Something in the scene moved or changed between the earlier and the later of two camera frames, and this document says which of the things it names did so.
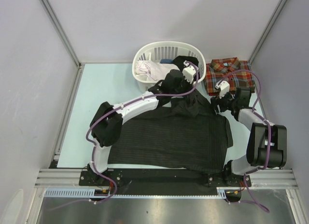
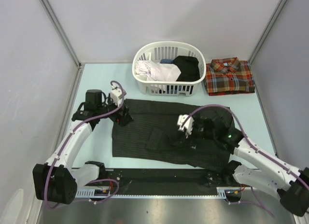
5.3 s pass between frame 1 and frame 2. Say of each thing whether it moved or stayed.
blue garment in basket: stayed
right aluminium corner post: stayed
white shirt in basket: stayed
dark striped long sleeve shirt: moved
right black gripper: moved
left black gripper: moved
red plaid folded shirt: stayed
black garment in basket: stayed
